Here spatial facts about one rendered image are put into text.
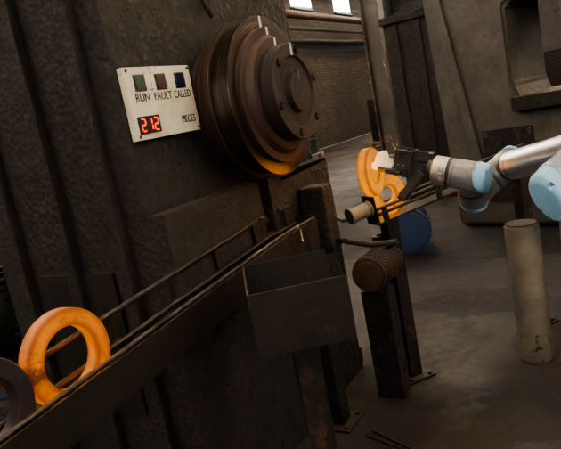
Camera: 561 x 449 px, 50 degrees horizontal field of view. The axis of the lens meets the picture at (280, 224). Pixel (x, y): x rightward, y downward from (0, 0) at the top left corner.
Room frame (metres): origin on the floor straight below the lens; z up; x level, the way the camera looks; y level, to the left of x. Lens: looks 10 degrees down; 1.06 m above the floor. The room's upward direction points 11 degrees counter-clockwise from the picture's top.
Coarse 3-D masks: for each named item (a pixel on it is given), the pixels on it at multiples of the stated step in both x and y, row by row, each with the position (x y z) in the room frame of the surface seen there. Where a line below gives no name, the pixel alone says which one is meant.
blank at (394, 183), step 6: (390, 180) 2.15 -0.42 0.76; (396, 180) 2.16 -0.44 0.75; (384, 186) 2.13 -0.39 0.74; (390, 186) 2.16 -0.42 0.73; (396, 186) 2.16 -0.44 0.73; (402, 186) 2.17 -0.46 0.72; (396, 192) 2.15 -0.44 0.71; (378, 198) 2.12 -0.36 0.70; (396, 198) 2.15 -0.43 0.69; (378, 204) 2.12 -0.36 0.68; (384, 204) 2.13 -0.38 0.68; (396, 204) 2.15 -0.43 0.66; (396, 210) 2.15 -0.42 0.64
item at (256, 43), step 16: (256, 32) 1.78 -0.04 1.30; (272, 32) 1.86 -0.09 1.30; (240, 48) 1.72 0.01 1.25; (256, 48) 1.74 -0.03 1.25; (240, 64) 1.68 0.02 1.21; (256, 64) 1.72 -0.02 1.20; (240, 80) 1.67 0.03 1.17; (256, 80) 1.70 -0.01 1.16; (240, 96) 1.67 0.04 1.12; (256, 96) 1.69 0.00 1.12; (240, 112) 1.67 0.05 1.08; (256, 112) 1.69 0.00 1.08; (256, 128) 1.70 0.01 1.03; (272, 128) 1.73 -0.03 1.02; (256, 144) 1.71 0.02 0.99; (272, 144) 1.74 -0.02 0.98; (288, 144) 1.79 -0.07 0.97; (304, 144) 1.92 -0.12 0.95; (272, 160) 1.78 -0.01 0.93; (288, 160) 1.82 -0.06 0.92
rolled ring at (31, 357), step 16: (48, 320) 1.06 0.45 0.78; (64, 320) 1.09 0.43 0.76; (80, 320) 1.12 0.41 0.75; (96, 320) 1.15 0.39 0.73; (32, 336) 1.04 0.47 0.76; (48, 336) 1.05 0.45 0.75; (96, 336) 1.14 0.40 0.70; (32, 352) 1.02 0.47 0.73; (96, 352) 1.14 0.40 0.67; (32, 368) 1.02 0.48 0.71; (32, 384) 1.01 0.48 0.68; (48, 384) 1.03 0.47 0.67; (48, 400) 1.03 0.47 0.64
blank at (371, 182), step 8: (360, 152) 1.90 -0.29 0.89; (368, 152) 1.89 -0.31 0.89; (376, 152) 1.95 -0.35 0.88; (360, 160) 1.88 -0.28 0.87; (368, 160) 1.88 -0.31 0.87; (360, 168) 1.87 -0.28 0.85; (368, 168) 1.87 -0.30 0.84; (360, 176) 1.86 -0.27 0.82; (368, 176) 1.86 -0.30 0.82; (376, 176) 1.95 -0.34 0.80; (384, 176) 1.98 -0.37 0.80; (360, 184) 1.87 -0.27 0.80; (368, 184) 1.86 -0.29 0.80; (376, 184) 1.91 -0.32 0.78; (368, 192) 1.88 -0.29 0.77; (376, 192) 1.90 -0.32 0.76
